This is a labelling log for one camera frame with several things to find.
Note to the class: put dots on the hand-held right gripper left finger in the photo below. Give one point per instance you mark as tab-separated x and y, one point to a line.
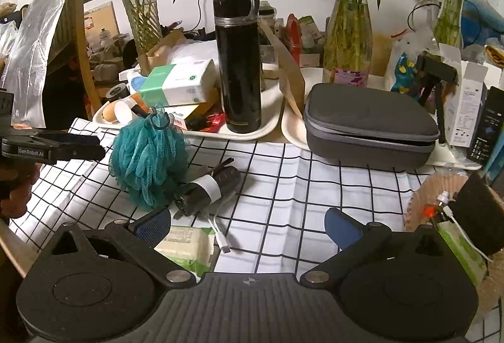
155	224

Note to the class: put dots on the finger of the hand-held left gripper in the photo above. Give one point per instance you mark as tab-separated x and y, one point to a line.
78	148

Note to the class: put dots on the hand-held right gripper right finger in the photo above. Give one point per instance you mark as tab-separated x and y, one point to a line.
342	228

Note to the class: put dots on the green wet wipe pack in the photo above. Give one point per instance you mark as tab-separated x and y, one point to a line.
183	248

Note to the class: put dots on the teal bath loofah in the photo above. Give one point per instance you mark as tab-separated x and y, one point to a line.
145	161

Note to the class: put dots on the orange brown soft toy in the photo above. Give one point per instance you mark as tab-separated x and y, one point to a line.
109	112

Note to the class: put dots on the person's left hand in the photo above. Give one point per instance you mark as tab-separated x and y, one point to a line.
23	193

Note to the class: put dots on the white paper cup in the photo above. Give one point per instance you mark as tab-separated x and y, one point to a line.
125	110

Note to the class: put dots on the black white checked tablecloth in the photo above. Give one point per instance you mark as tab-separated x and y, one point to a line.
299	185

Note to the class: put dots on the black tape roll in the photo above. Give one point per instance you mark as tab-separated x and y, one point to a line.
118	90

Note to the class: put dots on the black rolled bundle white band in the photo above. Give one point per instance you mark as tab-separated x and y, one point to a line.
226	179

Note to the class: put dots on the woven basket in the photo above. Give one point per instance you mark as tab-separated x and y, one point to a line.
423	201

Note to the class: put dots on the silver foil sheet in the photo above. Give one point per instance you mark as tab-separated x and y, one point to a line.
35	59

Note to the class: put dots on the grey zip case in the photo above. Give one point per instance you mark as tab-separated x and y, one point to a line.
370	122

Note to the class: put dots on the cream plastic tray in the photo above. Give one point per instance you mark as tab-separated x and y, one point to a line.
252	134
293	130

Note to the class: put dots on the red snack packet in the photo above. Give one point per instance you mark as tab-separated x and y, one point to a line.
212	121

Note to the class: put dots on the green white tissue pack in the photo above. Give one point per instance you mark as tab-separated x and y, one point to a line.
181	85

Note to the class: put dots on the green packet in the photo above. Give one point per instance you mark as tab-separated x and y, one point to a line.
460	252

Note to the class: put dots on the yellow flat box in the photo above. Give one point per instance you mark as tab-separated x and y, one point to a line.
201	104

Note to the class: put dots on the black sponge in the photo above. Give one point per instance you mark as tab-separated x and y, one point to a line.
478	213

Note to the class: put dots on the white plastic bag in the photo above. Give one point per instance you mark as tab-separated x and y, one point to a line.
193	51

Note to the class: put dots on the black thermos bottle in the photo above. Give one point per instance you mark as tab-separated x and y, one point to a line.
238	71

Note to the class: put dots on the black carton box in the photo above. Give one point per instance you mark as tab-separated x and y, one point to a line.
486	130

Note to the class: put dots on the white patterned plush toy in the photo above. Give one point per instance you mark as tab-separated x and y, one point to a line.
409	67

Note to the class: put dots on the white carton box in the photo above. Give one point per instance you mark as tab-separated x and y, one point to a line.
464	98

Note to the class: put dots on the black phone tripod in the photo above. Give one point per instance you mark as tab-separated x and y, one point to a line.
437	69

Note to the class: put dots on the glass jar dark lid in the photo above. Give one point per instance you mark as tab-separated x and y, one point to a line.
267	12

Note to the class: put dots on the blue plush toy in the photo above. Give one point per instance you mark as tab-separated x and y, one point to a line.
482	23

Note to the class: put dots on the wooden easel post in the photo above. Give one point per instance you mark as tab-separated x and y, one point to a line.
84	63

